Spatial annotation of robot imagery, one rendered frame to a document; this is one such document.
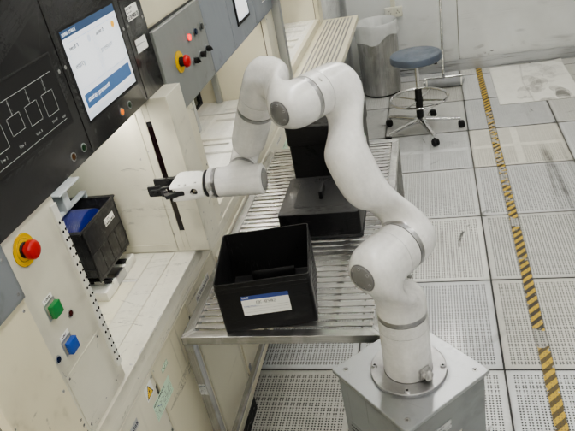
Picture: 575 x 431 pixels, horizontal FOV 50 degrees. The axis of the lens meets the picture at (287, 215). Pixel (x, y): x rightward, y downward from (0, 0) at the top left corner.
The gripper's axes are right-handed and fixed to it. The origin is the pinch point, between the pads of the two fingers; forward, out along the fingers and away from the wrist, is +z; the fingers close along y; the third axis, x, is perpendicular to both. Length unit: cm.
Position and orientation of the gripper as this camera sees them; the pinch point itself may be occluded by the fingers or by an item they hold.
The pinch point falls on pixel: (157, 187)
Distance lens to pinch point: 180.5
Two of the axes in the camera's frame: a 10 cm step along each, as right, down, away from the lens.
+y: 1.7, -5.2, 8.4
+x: -1.8, -8.5, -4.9
